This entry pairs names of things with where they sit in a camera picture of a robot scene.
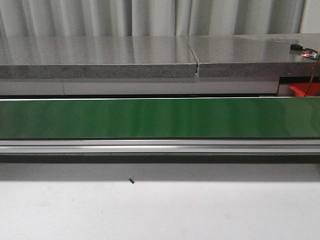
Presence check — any red plastic bin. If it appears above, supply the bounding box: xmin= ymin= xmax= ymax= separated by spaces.
xmin=289 ymin=82 xmax=320 ymax=97

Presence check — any thin red wire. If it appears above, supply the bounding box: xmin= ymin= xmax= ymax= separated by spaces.
xmin=303 ymin=59 xmax=319 ymax=98

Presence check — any aluminium conveyor side rail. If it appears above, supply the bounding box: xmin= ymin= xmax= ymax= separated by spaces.
xmin=0 ymin=139 xmax=320 ymax=155

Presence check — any grey stone countertop slab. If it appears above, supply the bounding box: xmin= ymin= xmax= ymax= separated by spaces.
xmin=188 ymin=33 xmax=320 ymax=78
xmin=0 ymin=36 xmax=197 ymax=79

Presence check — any black connector plug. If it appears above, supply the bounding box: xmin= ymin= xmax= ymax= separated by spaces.
xmin=290 ymin=44 xmax=304 ymax=51

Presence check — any green conveyor belt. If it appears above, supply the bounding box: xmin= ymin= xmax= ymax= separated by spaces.
xmin=0 ymin=97 xmax=320 ymax=139

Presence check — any white cabinet panel under counter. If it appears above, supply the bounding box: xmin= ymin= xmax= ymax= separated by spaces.
xmin=0 ymin=76 xmax=280 ymax=96

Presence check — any grey stone countertop slab left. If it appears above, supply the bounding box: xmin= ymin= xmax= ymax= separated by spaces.
xmin=0 ymin=36 xmax=197 ymax=79

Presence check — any grey stone countertop slab right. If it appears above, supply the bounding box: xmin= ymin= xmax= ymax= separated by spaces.
xmin=188 ymin=33 xmax=320 ymax=78

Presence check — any grey curtain backdrop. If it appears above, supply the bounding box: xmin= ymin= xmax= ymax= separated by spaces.
xmin=0 ymin=0 xmax=320 ymax=38

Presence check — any small circuit board red LED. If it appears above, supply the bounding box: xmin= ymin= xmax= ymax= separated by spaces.
xmin=301 ymin=49 xmax=320 ymax=60

